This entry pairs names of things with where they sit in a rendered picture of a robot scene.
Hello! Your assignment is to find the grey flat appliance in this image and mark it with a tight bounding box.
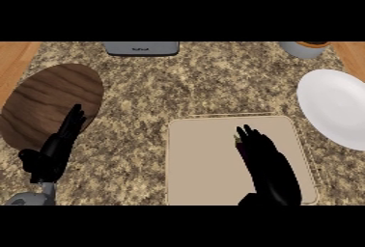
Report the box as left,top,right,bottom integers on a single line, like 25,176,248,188
101,41,181,58

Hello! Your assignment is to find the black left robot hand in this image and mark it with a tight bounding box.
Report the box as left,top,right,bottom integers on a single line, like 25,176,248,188
17,103,88,185

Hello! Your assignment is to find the beige square tray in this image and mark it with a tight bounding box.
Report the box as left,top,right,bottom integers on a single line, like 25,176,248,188
165,111,320,206

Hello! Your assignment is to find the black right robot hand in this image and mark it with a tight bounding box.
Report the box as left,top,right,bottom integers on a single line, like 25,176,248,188
234,123,304,206

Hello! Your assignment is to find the oval dark wooden board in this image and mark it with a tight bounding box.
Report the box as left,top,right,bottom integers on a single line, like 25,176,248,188
0,63,104,151

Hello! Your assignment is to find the white round plate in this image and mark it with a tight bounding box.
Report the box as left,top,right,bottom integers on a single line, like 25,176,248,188
295,69,365,151

